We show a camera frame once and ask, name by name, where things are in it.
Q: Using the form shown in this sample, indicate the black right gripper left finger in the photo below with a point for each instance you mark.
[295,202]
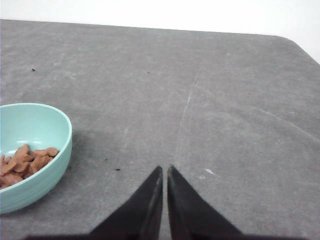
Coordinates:
[139,218]

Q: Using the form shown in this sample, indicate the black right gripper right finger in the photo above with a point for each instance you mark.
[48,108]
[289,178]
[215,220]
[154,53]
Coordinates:
[190,216]

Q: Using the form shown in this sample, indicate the brown beef cubes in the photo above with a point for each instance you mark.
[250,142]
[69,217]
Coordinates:
[23,164]

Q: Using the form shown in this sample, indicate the teal ceramic bowl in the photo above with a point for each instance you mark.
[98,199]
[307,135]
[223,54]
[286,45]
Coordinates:
[39,126]

